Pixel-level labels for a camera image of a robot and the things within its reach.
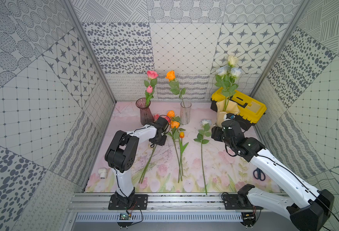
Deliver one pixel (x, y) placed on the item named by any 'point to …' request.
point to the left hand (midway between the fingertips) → (160, 140)
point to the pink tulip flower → (148, 94)
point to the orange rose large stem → (174, 84)
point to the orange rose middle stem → (173, 133)
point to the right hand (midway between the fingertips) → (217, 131)
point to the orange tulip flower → (182, 147)
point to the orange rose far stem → (171, 114)
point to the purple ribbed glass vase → (146, 115)
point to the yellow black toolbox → (250, 109)
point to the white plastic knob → (102, 173)
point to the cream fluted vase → (231, 107)
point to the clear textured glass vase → (185, 112)
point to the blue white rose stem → (223, 83)
